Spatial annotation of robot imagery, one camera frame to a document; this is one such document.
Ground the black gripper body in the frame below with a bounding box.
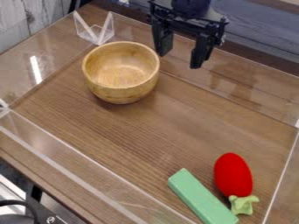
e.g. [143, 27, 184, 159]
[149, 0, 230, 39]

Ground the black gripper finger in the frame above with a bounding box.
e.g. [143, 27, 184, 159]
[192, 33, 214, 69]
[153, 19, 174, 57]

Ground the red plush strawberry green stem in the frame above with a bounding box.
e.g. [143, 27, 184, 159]
[214, 152, 260, 215]

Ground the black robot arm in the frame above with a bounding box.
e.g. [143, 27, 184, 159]
[149, 0, 230, 69]

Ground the wooden bowl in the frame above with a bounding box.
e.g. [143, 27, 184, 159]
[82, 41, 161, 104]

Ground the green rectangular block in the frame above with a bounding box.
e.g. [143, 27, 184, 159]
[169, 168, 240, 224]

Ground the clear acrylic front panel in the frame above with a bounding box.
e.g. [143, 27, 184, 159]
[0, 108, 196, 224]

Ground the clear acrylic corner bracket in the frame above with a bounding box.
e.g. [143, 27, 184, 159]
[73, 11, 115, 46]

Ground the black device with cable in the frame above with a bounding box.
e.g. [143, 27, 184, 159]
[0, 199, 69, 224]

